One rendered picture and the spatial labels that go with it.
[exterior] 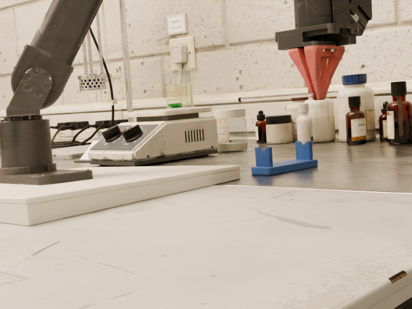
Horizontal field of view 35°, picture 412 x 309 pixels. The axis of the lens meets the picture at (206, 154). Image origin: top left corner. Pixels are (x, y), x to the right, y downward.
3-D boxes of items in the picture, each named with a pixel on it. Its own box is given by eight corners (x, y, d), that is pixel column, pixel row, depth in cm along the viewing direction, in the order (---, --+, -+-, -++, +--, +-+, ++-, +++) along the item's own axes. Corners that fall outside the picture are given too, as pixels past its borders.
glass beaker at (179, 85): (168, 111, 116) (165, 65, 115) (163, 111, 121) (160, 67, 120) (202, 109, 117) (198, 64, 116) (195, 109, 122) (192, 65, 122)
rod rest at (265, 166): (269, 176, 84) (267, 148, 84) (250, 175, 87) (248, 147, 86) (319, 166, 91) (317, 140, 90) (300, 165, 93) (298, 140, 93)
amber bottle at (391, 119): (415, 141, 119) (413, 80, 118) (411, 143, 115) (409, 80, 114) (390, 142, 121) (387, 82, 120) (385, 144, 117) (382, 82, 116)
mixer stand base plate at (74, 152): (68, 159, 134) (68, 154, 134) (13, 158, 147) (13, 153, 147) (171, 144, 156) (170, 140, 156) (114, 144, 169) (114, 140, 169)
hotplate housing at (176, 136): (134, 168, 106) (130, 118, 105) (87, 166, 115) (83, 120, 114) (228, 153, 121) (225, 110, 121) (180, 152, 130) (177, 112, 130)
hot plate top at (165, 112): (164, 116, 111) (164, 110, 111) (120, 118, 119) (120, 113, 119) (214, 111, 119) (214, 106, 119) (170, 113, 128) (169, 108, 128)
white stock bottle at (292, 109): (294, 140, 144) (291, 94, 143) (318, 138, 141) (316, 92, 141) (285, 141, 139) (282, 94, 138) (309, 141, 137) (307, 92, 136)
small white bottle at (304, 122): (301, 145, 128) (299, 103, 127) (295, 144, 131) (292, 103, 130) (316, 143, 129) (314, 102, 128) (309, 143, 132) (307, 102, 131)
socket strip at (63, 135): (125, 143, 175) (124, 126, 174) (37, 143, 201) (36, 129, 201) (141, 141, 179) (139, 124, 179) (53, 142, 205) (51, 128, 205)
